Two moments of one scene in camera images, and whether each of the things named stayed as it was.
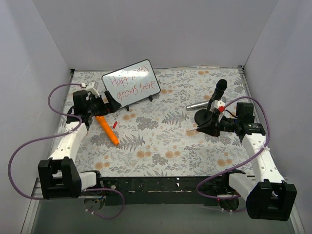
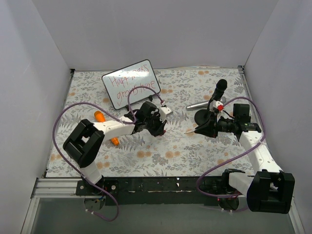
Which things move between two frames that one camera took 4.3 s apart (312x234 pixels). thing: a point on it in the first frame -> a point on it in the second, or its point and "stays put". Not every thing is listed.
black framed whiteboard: (131, 83) stays put
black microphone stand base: (202, 116) stays put
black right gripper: (215, 124) stays put
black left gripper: (105, 103) -> (157, 125)
